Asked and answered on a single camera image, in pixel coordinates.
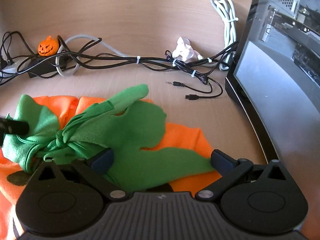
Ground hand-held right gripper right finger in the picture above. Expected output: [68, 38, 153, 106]
[194, 149, 288, 202]

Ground glass panel computer case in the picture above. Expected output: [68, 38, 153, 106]
[225, 0, 320, 230]

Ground grey cable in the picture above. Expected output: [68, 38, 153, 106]
[55, 35, 132, 77]

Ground white plug adapter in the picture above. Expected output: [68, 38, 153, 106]
[0, 59, 21, 78]

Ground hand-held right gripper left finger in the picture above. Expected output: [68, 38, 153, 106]
[37, 148, 128, 202]

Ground bundle of black cables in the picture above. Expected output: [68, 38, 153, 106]
[0, 31, 239, 100]

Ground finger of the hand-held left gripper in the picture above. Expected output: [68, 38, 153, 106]
[0, 117, 30, 141]

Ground black power adapter brick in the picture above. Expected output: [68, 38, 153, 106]
[27, 54, 73, 79]

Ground orange pumpkin costume green leaves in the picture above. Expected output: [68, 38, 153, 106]
[0, 84, 223, 239]

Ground black audio jack cable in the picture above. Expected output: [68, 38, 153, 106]
[166, 76, 224, 99]

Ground black usb cable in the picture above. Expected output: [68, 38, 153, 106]
[185, 79, 214, 101]

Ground orange pumpkin figurine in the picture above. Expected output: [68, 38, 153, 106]
[37, 35, 61, 57]

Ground crumpled white tissue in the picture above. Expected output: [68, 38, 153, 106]
[172, 36, 202, 62]

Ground white coiled cable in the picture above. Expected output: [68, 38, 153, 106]
[210, 0, 239, 71]

